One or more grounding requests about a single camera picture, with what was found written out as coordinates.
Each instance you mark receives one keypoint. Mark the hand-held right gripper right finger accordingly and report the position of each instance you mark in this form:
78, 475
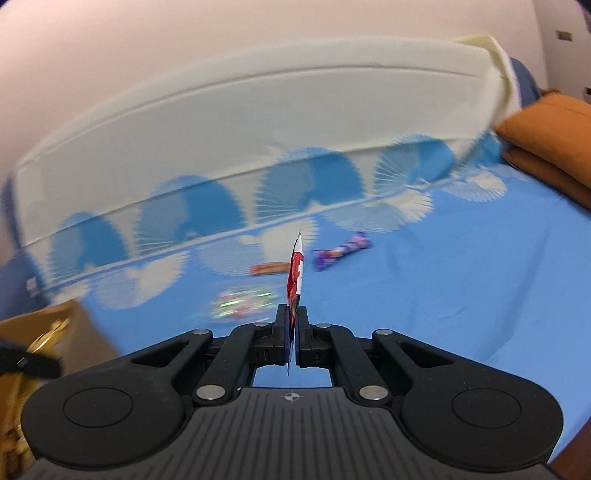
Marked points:
302, 332

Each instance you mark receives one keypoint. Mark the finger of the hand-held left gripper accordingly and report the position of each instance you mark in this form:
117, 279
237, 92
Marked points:
32, 364

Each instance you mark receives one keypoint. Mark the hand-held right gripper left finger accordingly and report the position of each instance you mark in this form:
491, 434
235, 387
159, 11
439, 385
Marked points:
282, 332

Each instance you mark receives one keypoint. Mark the clear bag of candies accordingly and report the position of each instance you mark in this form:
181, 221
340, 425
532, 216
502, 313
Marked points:
240, 303

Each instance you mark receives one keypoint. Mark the brown cardboard box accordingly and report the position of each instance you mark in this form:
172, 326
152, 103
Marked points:
85, 337

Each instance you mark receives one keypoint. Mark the red snack packet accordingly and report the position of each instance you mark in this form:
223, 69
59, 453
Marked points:
295, 272

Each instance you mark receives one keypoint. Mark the orange-red snack stick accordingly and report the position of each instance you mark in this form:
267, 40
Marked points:
270, 268

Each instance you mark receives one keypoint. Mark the purple snack packet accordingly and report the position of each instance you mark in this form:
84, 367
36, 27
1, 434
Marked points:
341, 251

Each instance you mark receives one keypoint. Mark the orange cushion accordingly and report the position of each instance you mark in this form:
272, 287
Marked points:
549, 124
554, 180

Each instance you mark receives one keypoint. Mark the wall outlet plate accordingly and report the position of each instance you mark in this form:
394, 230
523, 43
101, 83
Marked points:
563, 35

